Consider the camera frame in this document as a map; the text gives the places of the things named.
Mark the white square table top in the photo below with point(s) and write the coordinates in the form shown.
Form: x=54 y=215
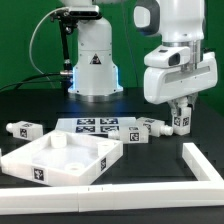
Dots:
x=63 y=159

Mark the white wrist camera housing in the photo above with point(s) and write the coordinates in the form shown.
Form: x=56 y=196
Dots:
x=166 y=57

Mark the white L-shaped fixture frame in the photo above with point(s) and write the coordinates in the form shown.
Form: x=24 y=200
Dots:
x=206 y=190

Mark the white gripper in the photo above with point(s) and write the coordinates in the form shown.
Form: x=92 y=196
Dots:
x=163 y=85

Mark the black camera on stand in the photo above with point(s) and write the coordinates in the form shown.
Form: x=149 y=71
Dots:
x=68 y=21

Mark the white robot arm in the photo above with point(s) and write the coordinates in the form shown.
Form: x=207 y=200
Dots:
x=179 y=22

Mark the sheet with marker tags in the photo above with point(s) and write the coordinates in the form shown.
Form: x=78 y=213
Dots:
x=93 y=125

